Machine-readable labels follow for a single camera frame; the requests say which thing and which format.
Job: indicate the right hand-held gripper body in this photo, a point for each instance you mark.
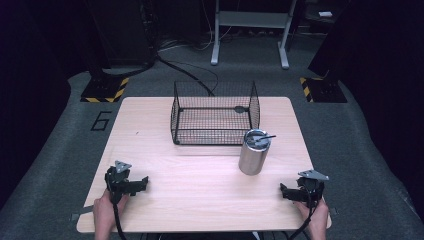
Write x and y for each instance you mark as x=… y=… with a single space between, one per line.
x=310 y=186

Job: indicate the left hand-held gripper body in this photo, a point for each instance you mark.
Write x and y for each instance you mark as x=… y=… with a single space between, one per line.
x=117 y=180

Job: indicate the stainless steel tumbler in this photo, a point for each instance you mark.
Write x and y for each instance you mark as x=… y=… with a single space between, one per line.
x=254 y=156

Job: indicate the person's right hand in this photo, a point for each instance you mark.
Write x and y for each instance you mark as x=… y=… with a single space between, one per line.
x=318 y=215

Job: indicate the person's left hand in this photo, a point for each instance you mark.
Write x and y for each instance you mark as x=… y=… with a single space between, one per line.
x=105 y=208

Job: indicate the black straw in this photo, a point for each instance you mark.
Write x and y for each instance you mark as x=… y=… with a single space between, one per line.
x=267 y=137

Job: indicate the black hazard-striped stand base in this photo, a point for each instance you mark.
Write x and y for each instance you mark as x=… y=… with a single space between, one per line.
x=322 y=90
x=105 y=89

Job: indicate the black cabinet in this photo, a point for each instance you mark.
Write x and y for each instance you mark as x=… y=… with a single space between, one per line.
x=123 y=33

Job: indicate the small white box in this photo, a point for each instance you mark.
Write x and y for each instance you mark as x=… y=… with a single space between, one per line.
x=325 y=14

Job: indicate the grey metal stand frame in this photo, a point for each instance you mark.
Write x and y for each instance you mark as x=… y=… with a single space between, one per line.
x=250 y=19

